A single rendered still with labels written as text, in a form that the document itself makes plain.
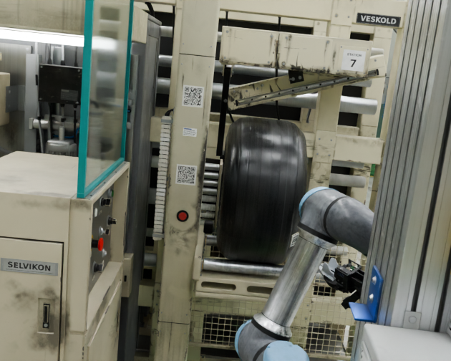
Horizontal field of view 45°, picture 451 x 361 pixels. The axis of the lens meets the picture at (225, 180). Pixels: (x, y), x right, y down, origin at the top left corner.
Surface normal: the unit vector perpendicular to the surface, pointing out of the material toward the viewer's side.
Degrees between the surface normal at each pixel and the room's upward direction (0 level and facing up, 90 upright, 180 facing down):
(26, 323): 90
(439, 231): 90
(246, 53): 90
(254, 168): 62
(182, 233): 90
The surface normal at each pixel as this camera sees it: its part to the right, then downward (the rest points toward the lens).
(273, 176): 0.04, -0.21
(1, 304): 0.00, 0.21
